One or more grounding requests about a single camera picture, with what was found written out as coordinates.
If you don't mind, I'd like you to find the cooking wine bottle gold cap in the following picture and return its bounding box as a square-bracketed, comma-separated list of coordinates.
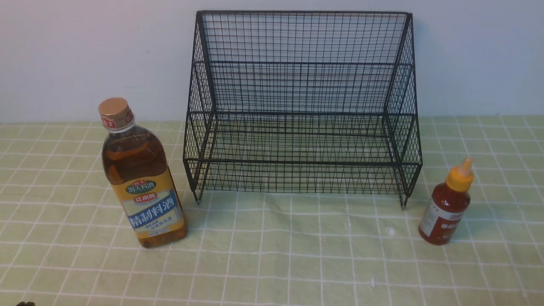
[98, 97, 188, 248]

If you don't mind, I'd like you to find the red sauce bottle yellow cap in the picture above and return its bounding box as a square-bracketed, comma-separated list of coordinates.
[418, 157, 474, 246]

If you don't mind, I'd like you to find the green checkered tablecloth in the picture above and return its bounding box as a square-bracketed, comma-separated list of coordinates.
[0, 116, 544, 306]

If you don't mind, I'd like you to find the black wire mesh shelf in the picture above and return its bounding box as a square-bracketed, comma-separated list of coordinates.
[183, 10, 423, 210]

